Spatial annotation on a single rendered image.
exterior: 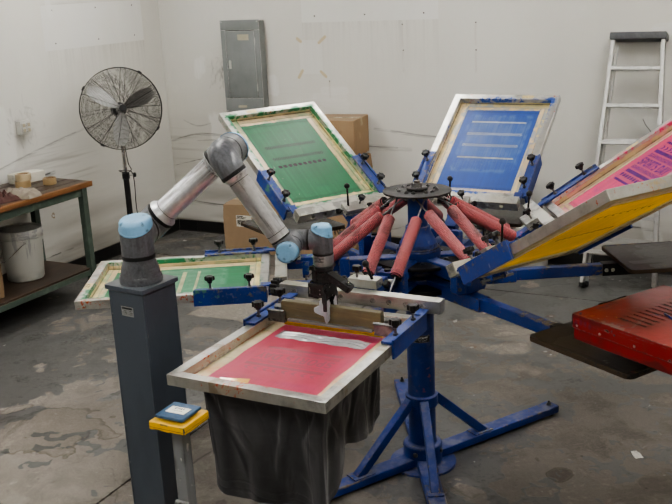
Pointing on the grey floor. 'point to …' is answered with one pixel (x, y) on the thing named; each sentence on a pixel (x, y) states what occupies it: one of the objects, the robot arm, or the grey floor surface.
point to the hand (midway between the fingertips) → (331, 318)
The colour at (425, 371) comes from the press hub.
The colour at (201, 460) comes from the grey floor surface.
